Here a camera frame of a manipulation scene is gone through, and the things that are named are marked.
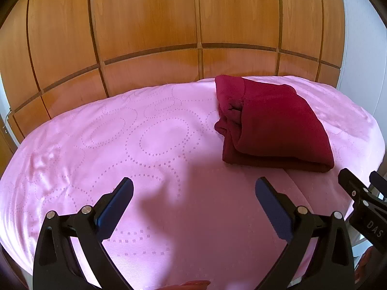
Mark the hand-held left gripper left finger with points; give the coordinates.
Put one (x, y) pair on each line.
(116, 201)

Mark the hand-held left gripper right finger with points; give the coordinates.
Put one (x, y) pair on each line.
(270, 205)

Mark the maroon garment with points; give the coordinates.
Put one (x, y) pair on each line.
(272, 127)

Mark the wooden wardrobe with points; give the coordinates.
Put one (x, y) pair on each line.
(151, 21)

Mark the person's right hand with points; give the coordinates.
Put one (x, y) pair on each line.
(366, 261)

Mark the pink dotted bedspread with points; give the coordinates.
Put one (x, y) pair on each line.
(121, 145)

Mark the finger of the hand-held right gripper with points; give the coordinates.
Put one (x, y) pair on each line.
(379, 182)
(350, 182)

